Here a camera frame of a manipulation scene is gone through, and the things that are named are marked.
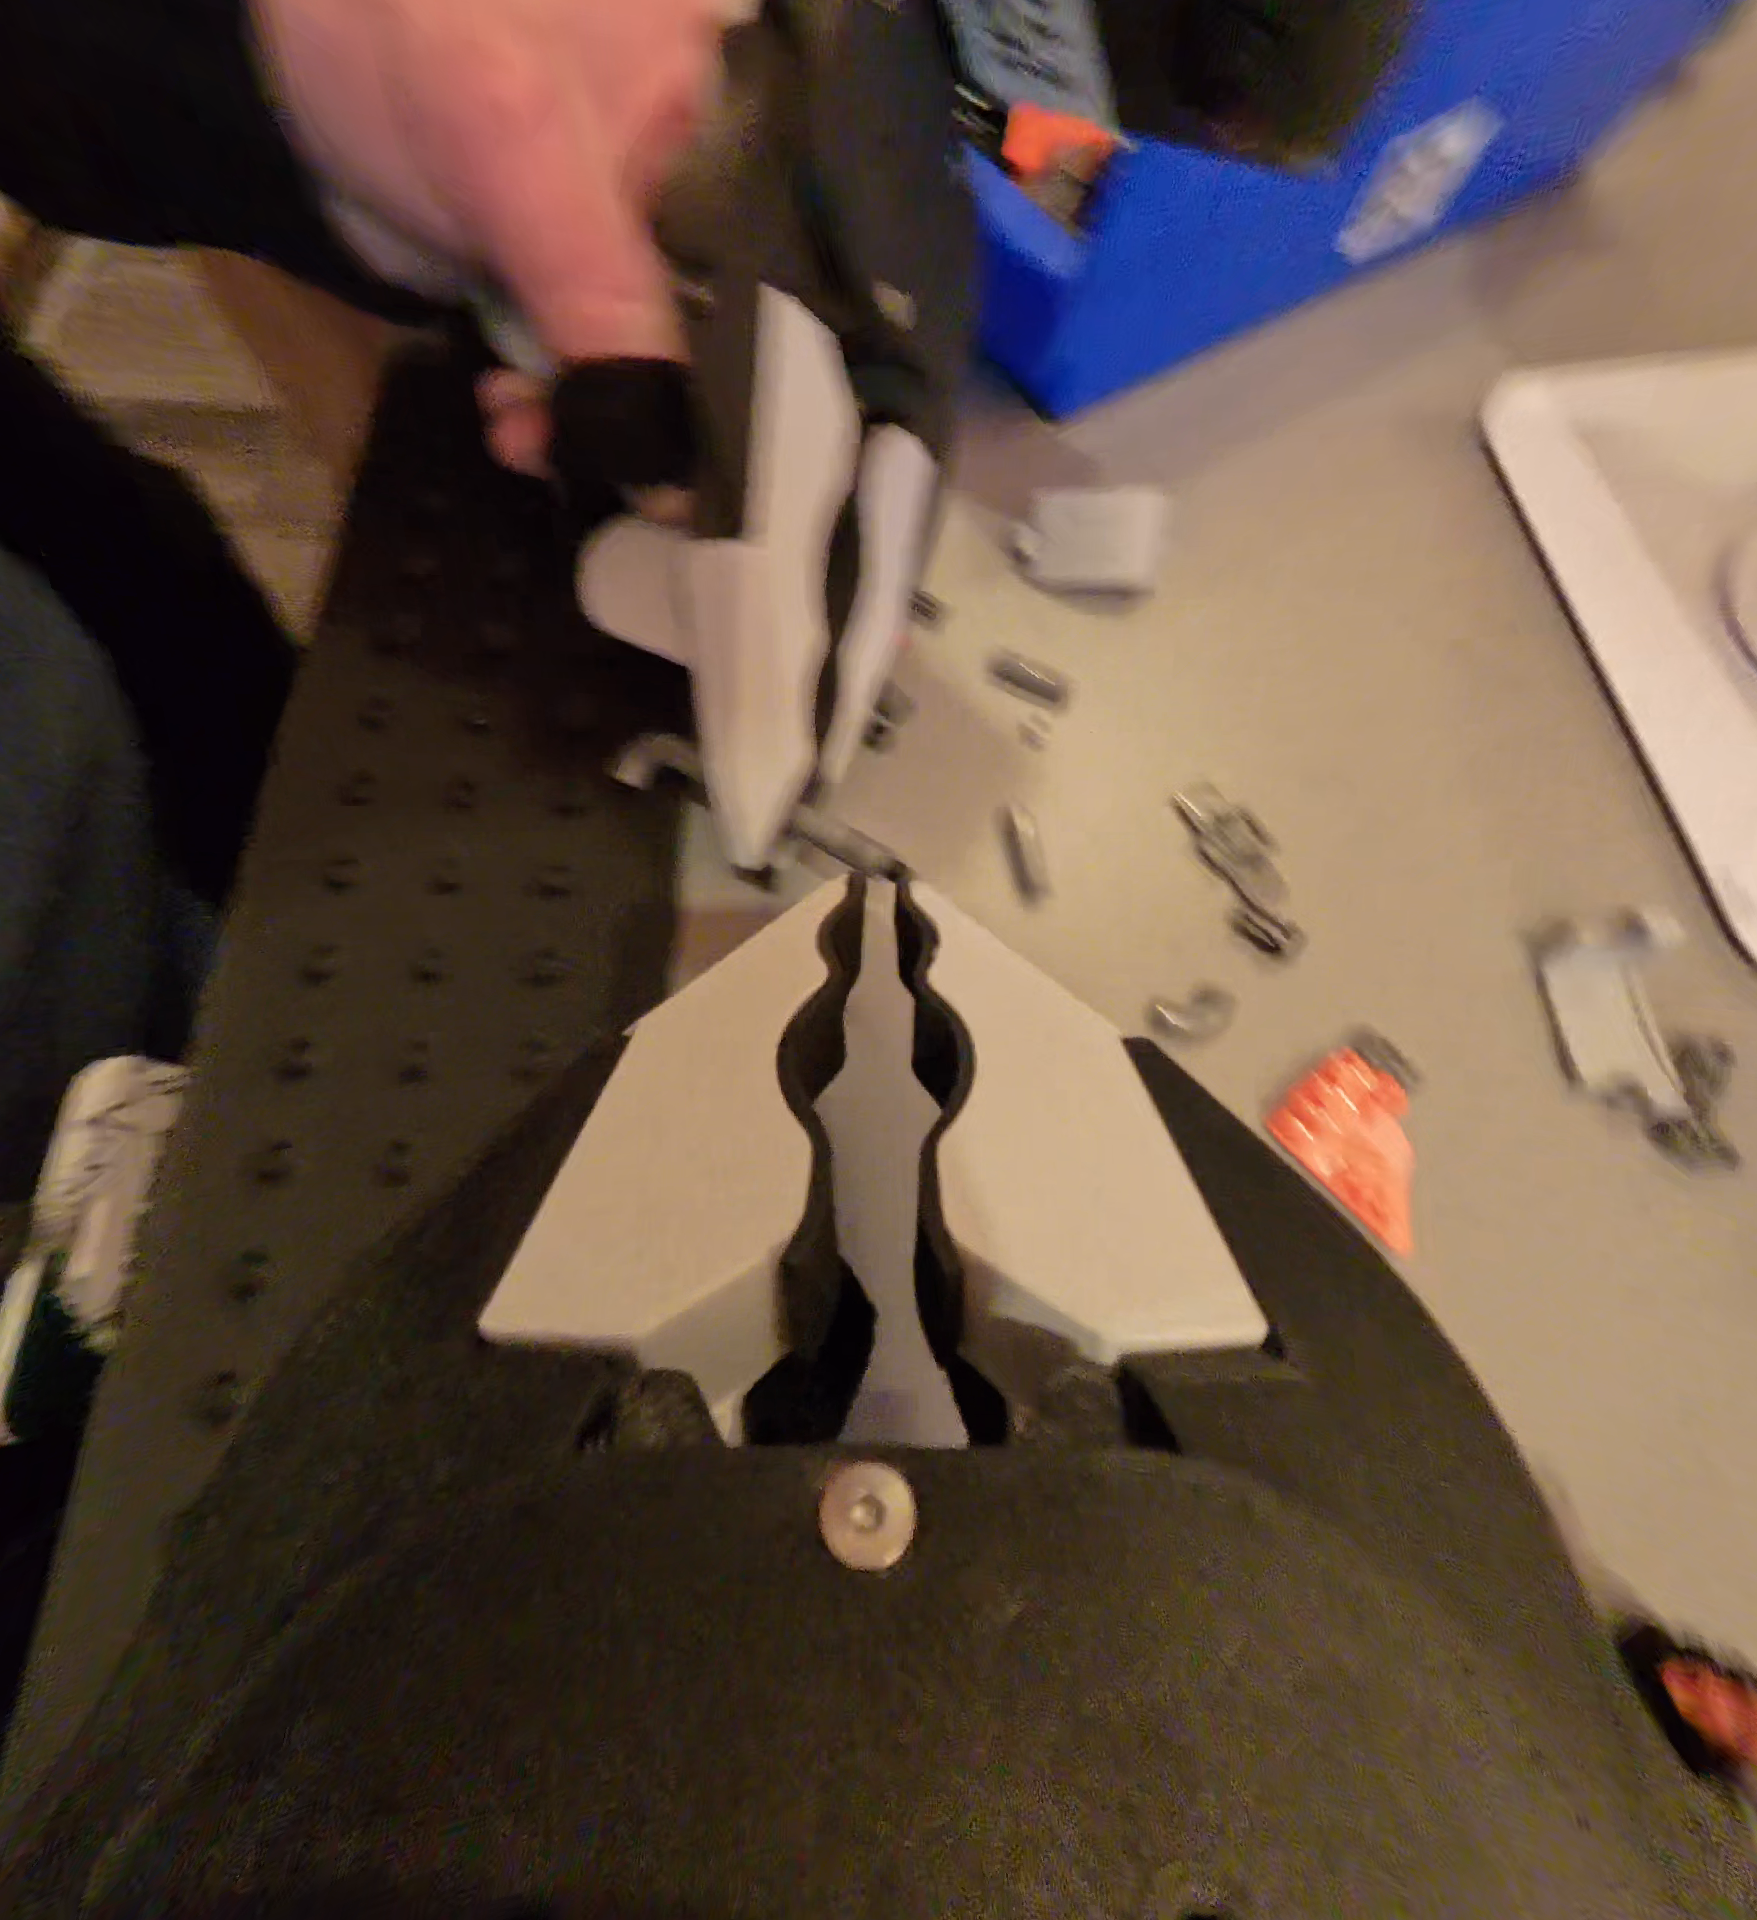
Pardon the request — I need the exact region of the person's left forearm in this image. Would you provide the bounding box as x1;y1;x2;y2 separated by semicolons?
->
0;0;339;273

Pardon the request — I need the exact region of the grey white toy robot model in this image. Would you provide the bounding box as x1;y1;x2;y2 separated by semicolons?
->
1612;1623;1757;1869

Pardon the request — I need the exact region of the black perforated pad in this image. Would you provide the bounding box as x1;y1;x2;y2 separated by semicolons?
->
0;348;706;1803

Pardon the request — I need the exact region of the person's left hand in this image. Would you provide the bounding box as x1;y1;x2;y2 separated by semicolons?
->
248;0;749;482

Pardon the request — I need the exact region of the dark grey connector plate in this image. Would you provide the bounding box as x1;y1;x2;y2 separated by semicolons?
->
1168;788;1306;965

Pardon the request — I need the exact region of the white printed cloth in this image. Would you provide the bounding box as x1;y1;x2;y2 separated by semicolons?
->
0;1050;197;1447

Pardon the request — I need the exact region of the orange panel piece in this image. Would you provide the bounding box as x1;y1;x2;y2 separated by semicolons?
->
1263;1034;1419;1254

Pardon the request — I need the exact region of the cluster of small grey connectors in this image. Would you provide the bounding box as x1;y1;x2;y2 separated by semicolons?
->
873;584;1078;906

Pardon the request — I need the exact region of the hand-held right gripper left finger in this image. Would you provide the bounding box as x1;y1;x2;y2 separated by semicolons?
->
475;878;867;1447

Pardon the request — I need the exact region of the blue plastic bin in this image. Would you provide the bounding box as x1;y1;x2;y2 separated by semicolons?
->
957;0;1751;423

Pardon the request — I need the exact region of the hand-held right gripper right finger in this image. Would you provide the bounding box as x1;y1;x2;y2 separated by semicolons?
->
886;878;1271;1447

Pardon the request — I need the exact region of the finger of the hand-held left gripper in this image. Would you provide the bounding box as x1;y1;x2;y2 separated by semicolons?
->
580;287;854;878
811;419;945;819

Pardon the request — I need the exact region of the light grey ribbed panel piece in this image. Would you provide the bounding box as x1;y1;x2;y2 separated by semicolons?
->
1018;482;1168;598

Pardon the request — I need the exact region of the light grey curved panel piece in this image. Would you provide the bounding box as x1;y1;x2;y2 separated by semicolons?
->
1531;907;1742;1170

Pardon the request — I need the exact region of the white stand base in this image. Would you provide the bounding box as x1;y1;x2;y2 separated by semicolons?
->
1476;348;1757;1024

